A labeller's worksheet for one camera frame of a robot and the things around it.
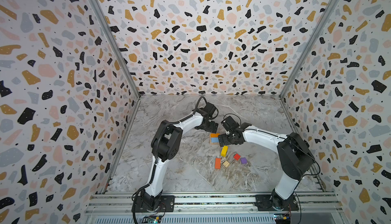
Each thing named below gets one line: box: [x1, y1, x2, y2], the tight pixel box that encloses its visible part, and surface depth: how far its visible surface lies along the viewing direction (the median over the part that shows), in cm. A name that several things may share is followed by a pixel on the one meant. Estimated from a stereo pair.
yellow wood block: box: [220, 145, 229, 158], surface depth 92 cm
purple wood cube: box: [240, 157, 248, 164], surface depth 92 cm
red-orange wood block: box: [214, 157, 222, 170], surface depth 89 cm
